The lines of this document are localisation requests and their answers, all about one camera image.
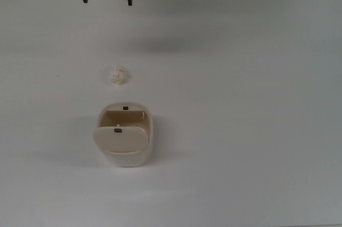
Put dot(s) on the white paper ball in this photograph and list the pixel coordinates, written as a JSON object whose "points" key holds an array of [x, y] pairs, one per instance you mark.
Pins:
{"points": [[118, 74]]}

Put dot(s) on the small cream bin with lid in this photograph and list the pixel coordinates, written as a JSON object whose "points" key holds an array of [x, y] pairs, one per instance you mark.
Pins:
{"points": [[121, 141]]}

